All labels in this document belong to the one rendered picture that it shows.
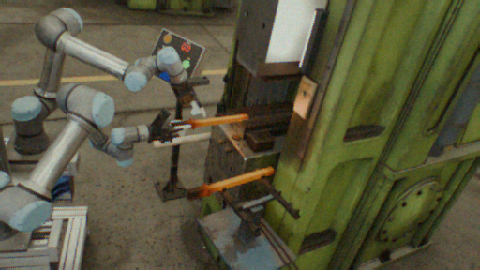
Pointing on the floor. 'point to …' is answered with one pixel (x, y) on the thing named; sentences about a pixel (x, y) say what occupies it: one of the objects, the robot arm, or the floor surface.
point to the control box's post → (175, 145)
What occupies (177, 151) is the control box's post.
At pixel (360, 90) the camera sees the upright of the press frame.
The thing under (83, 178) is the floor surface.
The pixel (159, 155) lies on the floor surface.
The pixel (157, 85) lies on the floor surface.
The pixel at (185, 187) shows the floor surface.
